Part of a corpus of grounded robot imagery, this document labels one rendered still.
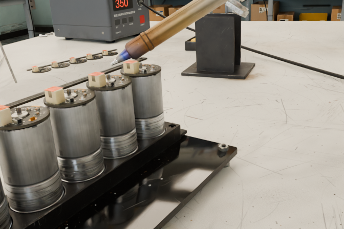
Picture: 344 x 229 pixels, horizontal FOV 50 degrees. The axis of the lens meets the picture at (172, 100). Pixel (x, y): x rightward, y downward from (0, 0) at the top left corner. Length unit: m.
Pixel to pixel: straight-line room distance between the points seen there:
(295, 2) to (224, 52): 4.39
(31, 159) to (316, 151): 0.18
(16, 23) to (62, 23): 5.59
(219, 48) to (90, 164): 0.27
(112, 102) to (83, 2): 0.50
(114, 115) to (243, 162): 0.09
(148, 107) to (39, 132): 0.08
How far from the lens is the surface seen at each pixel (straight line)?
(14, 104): 0.19
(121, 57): 0.16
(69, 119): 0.18
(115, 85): 0.20
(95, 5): 0.66
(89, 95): 0.19
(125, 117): 0.20
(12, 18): 6.27
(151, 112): 0.22
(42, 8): 6.41
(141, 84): 0.22
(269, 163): 0.24
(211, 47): 0.43
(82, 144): 0.19
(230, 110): 0.33
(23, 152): 0.17
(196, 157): 0.23
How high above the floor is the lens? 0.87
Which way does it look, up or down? 20 degrees down
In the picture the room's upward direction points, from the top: 3 degrees counter-clockwise
